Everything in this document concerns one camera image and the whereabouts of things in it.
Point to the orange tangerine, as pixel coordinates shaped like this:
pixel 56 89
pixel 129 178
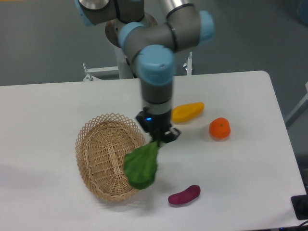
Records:
pixel 220 128

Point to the purple sweet potato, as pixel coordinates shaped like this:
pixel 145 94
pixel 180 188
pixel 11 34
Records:
pixel 185 196

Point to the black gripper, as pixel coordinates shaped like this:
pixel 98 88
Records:
pixel 158 126

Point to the yellow mango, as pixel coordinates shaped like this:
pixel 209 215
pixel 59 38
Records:
pixel 187 112

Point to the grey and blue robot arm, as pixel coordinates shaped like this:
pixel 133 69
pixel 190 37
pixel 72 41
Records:
pixel 150 51

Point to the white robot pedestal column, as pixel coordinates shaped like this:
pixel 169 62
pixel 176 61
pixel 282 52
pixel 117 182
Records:
pixel 123 64

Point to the black device at table edge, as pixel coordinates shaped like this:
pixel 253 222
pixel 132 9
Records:
pixel 300 206

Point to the woven wicker basket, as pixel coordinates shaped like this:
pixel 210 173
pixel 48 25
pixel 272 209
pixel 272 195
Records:
pixel 101 146

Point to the green bok choy vegetable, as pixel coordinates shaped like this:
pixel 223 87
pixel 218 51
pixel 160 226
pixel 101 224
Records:
pixel 140 166

